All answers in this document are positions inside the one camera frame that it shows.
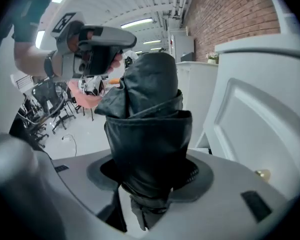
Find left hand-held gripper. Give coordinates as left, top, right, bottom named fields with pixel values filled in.
left=49, top=11, right=138, bottom=80

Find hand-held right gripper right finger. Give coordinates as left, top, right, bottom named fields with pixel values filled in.
left=118, top=148, right=291, bottom=240

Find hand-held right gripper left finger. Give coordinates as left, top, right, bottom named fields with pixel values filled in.
left=0, top=133, right=121, bottom=240

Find person's left forearm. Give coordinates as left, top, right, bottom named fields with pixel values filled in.
left=13, top=35, right=56, bottom=78

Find person's left hand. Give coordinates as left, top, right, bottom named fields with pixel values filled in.
left=66, top=21, right=123, bottom=74

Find white metal shelving rack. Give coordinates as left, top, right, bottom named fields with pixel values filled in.
left=168, top=27, right=189, bottom=39

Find black swivel chair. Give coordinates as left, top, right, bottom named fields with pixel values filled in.
left=16, top=80, right=77, bottom=149

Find grey metal cabinet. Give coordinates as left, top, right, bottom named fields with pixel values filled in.
left=170, top=34, right=196, bottom=60

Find black wristwatch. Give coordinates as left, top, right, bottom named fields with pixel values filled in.
left=43, top=50, right=57, bottom=78

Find black tissue box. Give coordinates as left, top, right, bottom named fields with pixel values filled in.
left=180, top=51, right=196, bottom=63

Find person's black shirt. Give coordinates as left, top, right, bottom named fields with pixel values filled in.
left=0, top=0, right=59, bottom=58

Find white potted flowers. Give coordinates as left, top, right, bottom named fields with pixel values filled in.
left=205, top=51, right=220, bottom=65

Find black floor cable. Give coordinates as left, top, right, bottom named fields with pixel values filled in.
left=64, top=133, right=78, bottom=158

